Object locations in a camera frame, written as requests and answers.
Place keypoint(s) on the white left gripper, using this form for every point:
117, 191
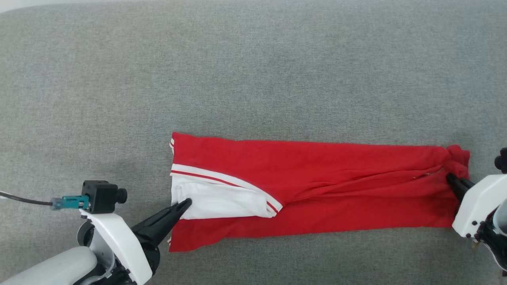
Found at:
119, 239

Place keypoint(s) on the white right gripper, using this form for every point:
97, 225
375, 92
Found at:
477, 202

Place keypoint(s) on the red basketball jersey number 23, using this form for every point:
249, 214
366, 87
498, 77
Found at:
336, 186

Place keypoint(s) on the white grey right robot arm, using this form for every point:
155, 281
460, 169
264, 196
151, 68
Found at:
497, 235

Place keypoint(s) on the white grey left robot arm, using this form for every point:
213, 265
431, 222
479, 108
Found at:
51, 269

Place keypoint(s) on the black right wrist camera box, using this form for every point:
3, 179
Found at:
502, 160

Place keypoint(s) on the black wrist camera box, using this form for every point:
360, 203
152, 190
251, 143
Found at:
100, 196
502, 160

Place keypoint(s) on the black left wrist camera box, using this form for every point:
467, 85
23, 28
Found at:
100, 196

